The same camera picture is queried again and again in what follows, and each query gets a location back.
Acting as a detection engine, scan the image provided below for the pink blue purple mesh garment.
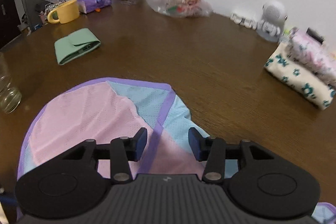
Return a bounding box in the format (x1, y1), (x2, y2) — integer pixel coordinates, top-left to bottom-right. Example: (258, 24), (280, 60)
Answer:
(15, 77), (335, 223)

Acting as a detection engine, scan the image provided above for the cream green-flower folded cloth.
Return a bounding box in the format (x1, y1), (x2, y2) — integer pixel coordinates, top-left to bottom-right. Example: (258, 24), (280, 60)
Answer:
(264, 43), (335, 110)

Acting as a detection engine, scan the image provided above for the green fabric pouch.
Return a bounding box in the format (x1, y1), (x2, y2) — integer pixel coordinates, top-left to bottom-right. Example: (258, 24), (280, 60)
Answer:
(54, 28), (101, 66)

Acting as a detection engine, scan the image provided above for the clear drinking glass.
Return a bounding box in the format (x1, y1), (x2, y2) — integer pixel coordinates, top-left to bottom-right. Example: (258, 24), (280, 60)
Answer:
(0, 52), (22, 114)

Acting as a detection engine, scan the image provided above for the white letter block ornament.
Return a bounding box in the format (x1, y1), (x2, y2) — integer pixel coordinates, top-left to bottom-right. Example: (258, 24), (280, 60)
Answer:
(230, 12), (258, 30)

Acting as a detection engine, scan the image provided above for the white astronaut figure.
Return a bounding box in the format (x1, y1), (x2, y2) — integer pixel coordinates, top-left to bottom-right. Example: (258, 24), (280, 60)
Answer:
(256, 1), (288, 43)

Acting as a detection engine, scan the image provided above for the white pink-flower folded cloth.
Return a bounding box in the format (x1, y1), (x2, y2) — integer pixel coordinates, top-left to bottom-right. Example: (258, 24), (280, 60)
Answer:
(288, 27), (335, 87)

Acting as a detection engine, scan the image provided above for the yellow mug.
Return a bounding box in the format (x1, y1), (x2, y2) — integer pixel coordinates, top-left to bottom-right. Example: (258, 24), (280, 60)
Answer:
(47, 0), (80, 24)

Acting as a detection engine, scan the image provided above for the dark doorway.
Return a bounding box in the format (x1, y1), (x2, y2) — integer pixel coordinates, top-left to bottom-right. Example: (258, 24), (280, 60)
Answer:
(0, 0), (21, 48)

